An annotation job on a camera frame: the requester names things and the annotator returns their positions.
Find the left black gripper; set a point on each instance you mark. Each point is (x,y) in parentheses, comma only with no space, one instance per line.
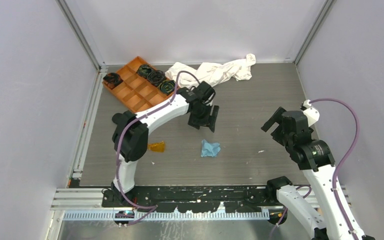
(209,120)

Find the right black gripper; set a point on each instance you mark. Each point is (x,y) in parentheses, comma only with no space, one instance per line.
(276,117)

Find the blue cleaning cloth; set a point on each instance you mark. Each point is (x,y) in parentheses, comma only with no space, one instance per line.
(209,149)

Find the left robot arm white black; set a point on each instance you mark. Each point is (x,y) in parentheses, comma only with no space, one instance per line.
(131,135)

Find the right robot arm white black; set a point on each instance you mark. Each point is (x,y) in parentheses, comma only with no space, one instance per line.
(315,159)

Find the orange sunglasses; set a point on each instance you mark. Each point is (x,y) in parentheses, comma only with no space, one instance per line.
(158,147)

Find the white crumpled cloth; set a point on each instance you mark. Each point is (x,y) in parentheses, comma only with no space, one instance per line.
(212,73)

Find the black coiled item right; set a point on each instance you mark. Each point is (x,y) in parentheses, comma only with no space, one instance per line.
(167,87)

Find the black coiled item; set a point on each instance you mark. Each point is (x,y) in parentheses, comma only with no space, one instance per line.
(156,77)
(167,87)
(144,70)
(112,80)

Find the black coiled item middle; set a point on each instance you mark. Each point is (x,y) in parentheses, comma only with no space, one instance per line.
(156,77)

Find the orange compartment tray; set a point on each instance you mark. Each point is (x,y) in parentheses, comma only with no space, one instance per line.
(134,91)

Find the black coiled item top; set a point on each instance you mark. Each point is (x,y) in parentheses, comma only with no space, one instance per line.
(144,70)

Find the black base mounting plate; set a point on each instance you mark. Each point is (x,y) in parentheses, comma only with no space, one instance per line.
(194,198)

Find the black coiled item far left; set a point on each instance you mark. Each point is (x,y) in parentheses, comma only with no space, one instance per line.
(112,80)

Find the white slotted cable duct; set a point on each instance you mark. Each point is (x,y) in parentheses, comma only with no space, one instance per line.
(130,215)

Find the aluminium frame rail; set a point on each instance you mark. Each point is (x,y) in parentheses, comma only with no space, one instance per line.
(73,197)

